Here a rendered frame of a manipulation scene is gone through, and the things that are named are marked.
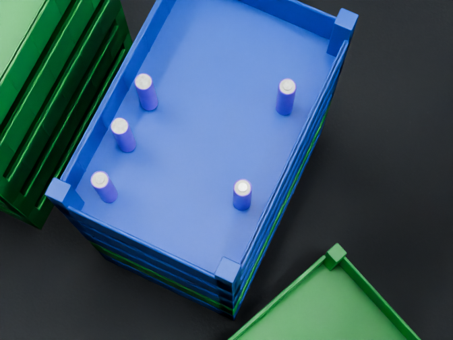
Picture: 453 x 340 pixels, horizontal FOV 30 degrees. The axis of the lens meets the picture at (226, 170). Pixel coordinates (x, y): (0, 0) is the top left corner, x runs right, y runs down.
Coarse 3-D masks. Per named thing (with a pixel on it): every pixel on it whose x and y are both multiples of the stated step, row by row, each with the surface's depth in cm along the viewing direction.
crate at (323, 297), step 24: (312, 264) 113; (336, 264) 115; (288, 288) 113; (312, 288) 118; (336, 288) 118; (360, 288) 118; (264, 312) 112; (288, 312) 117; (312, 312) 117; (336, 312) 117; (360, 312) 117; (384, 312) 116; (240, 336) 116; (264, 336) 116; (288, 336) 116; (312, 336) 116; (336, 336) 116; (360, 336) 116; (384, 336) 116; (408, 336) 114
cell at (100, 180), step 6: (96, 174) 83; (102, 174) 83; (90, 180) 82; (96, 180) 82; (102, 180) 82; (108, 180) 82; (96, 186) 82; (102, 186) 82; (108, 186) 83; (114, 186) 86; (102, 192) 84; (108, 192) 84; (114, 192) 86; (102, 198) 87; (108, 198) 86; (114, 198) 88
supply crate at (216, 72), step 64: (192, 0) 94; (256, 0) 92; (128, 64) 87; (192, 64) 92; (256, 64) 92; (320, 64) 92; (192, 128) 90; (256, 128) 90; (64, 192) 81; (128, 192) 89; (192, 192) 88; (256, 192) 88; (192, 256) 87
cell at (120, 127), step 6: (114, 120) 84; (120, 120) 84; (126, 120) 84; (114, 126) 84; (120, 126) 84; (126, 126) 84; (114, 132) 83; (120, 132) 83; (126, 132) 84; (120, 138) 85; (126, 138) 85; (132, 138) 87; (120, 144) 87; (126, 144) 87; (132, 144) 88; (126, 150) 89
